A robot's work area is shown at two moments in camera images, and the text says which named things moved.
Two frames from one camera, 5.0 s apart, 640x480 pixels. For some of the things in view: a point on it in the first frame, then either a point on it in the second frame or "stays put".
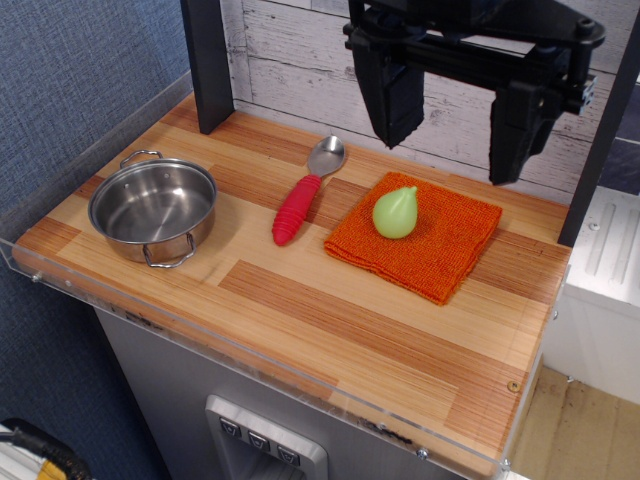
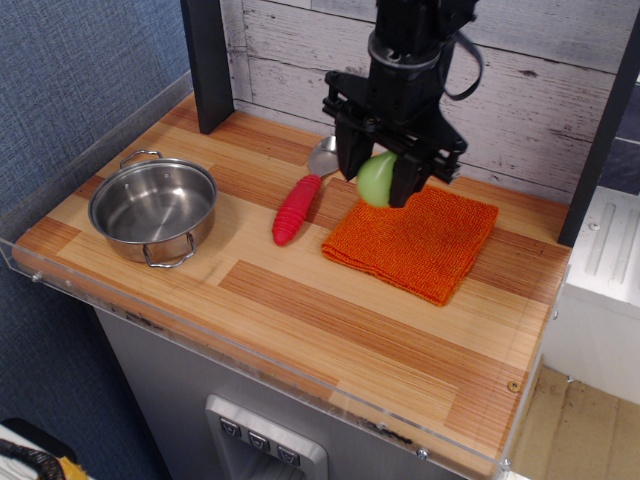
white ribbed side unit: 593,335 stays put
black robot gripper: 538,50 → 395,108
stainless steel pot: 152,208 stays put
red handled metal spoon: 325,155 stays put
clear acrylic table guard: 407,303 stays put
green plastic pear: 395,212 → 374,177
